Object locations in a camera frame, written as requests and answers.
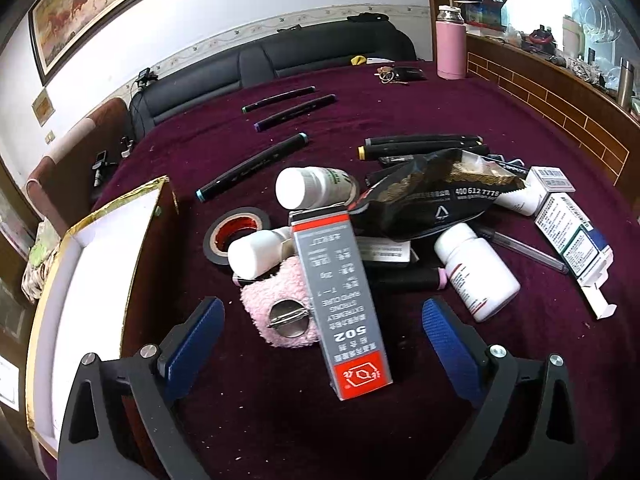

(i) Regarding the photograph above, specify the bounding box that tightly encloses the white medicine box barcode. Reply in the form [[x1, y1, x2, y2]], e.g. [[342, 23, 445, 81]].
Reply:
[[495, 166, 575, 217]]

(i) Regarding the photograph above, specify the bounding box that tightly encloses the yellow object on sofa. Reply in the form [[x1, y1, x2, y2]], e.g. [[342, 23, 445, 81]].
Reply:
[[350, 55, 367, 66]]

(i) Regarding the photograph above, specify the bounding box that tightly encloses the white pill bottle red label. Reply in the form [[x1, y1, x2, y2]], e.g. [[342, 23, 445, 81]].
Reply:
[[434, 223, 521, 322]]

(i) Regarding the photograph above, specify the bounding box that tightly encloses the brown armchair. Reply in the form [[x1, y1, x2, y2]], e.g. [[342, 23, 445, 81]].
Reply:
[[25, 98, 131, 235]]

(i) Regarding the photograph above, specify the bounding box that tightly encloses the black marker grey cap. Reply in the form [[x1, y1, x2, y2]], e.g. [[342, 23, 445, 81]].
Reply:
[[363, 134, 484, 146]]

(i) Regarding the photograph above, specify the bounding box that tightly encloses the framed horse painting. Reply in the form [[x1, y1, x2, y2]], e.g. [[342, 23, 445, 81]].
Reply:
[[27, 0, 222, 86]]

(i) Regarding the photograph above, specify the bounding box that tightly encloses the black marker pink cap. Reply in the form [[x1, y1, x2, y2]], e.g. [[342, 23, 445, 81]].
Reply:
[[366, 268, 448, 290]]

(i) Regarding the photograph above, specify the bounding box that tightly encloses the black marker green cap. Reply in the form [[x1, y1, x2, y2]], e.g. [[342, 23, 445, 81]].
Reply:
[[241, 86, 316, 114]]

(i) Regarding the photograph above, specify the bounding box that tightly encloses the pink fluffy round brooch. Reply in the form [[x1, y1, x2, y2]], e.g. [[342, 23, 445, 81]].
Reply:
[[241, 257, 319, 348]]

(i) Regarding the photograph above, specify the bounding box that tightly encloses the white pill bottle green label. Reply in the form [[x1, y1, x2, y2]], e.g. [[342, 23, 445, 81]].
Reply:
[[276, 166, 359, 210]]

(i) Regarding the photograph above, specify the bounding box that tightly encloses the steel thermos cup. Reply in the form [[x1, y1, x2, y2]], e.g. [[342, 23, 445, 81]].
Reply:
[[616, 58, 634, 112]]

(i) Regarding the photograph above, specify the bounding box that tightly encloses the grey red 502 glue box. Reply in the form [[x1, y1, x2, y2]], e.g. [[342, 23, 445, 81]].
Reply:
[[288, 206, 393, 401]]

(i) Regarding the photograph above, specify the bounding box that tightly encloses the black marker teal cap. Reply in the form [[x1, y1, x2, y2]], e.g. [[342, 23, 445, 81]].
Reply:
[[195, 132, 309, 203]]

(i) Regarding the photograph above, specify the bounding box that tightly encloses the gold white tray box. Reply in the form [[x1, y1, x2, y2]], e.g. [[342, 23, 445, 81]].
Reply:
[[25, 176, 179, 457]]

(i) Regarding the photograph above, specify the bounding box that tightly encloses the pink thermos bottle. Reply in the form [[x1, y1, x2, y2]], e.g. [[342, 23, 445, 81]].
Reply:
[[436, 6, 466, 80]]

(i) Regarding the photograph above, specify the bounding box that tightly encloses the clear grey pen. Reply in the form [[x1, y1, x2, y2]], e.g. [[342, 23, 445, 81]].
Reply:
[[472, 226, 568, 274]]

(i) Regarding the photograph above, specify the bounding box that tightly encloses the black marker purple cap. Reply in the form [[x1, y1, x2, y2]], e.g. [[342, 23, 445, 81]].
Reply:
[[254, 94, 337, 132]]

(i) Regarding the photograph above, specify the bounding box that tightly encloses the wooden headboard shelf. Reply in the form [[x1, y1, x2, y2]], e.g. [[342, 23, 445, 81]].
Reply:
[[424, 0, 640, 201]]

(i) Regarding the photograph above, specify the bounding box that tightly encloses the blue white medicine box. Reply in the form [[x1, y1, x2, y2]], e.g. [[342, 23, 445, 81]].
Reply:
[[535, 193, 617, 320]]

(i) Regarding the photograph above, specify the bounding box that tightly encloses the small white dropper bottle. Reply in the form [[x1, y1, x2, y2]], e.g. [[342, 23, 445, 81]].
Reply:
[[228, 226, 294, 280]]

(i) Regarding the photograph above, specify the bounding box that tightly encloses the black leather sofa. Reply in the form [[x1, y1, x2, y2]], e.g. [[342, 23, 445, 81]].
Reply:
[[129, 13, 416, 141]]

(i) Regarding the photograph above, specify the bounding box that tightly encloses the black marker yellow cap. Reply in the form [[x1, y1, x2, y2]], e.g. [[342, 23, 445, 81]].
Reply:
[[358, 141, 490, 160]]

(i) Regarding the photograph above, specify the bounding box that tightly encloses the black tape roll red core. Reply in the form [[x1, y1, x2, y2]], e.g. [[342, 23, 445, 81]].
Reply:
[[203, 207, 271, 266]]

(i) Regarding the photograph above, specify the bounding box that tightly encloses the black snack packet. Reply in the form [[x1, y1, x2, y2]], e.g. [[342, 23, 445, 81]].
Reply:
[[349, 148, 525, 240]]

